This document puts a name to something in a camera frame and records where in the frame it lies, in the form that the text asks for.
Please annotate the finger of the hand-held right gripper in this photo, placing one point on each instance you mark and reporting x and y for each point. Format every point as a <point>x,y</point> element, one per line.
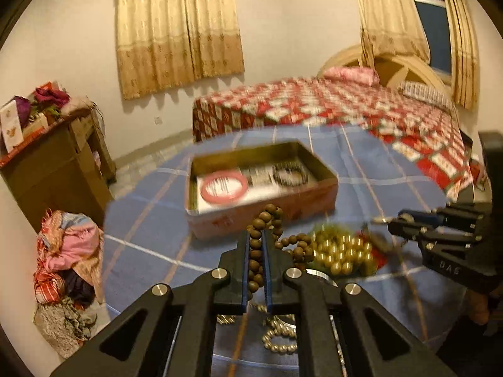
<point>432,235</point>
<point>424,216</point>

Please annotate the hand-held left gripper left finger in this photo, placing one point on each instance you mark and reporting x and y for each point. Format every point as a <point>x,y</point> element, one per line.
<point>247,275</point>

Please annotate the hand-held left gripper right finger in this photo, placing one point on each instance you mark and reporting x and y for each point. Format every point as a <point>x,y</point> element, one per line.
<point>268,275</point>

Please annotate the pink metal tin box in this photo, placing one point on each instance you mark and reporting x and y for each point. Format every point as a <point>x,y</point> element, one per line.
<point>255,216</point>

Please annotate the pink bangle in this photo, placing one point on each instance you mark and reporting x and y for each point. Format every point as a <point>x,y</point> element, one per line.
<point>204,193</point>

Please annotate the white printed paper card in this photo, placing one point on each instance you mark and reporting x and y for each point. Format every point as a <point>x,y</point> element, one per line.
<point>259,178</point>

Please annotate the blue plaid tablecloth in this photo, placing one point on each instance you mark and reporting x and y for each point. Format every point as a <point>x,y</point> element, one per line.
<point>157,220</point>

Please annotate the striped pillow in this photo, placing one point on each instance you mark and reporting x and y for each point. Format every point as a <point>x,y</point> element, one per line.
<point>426,93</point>

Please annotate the red patterned bed blanket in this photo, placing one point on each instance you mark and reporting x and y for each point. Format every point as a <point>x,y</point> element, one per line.
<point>334,106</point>

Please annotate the cream wooden headboard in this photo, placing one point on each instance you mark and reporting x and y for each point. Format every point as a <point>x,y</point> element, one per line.
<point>408,68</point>

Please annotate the pink pillow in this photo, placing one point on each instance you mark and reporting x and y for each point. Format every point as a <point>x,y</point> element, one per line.
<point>351,74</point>

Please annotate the narrow beige curtain panel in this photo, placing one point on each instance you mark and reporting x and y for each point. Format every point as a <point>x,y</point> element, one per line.
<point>463,39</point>

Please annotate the pile of colourful clothes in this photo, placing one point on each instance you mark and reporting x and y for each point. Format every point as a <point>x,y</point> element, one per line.
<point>66,251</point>

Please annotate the window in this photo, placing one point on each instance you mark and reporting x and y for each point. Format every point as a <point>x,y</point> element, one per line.
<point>432,27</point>

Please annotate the beige curtain beside window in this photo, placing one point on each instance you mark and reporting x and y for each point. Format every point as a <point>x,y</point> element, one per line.
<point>387,11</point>

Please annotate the brown wooden desk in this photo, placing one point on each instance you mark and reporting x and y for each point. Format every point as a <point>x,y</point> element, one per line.
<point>51,165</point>

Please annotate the beige pink cloth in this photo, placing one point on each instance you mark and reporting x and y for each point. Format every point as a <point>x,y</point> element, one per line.
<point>76,105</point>

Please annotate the wide beige patterned curtain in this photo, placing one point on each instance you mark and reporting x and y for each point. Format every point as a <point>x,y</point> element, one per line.
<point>177,27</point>

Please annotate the beige cardboard box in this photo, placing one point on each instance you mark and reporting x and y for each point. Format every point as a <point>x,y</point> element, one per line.
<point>37,122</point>

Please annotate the magenta cloth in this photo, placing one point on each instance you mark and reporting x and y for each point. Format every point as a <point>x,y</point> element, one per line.
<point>51,96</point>

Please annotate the white printed box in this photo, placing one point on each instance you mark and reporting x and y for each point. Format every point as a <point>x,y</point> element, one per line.
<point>11,125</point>

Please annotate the purple cloth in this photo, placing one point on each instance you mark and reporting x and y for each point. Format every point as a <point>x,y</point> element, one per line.
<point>22,107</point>

